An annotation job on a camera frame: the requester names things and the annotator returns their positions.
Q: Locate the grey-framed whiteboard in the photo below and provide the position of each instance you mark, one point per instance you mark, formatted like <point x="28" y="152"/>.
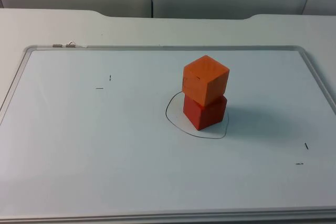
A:
<point x="105" y="142"/>

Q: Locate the orange cube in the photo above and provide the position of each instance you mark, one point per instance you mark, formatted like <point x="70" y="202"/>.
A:
<point x="202" y="77"/>

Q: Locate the red cube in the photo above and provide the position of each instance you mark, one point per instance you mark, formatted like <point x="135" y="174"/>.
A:
<point x="207" y="116"/>

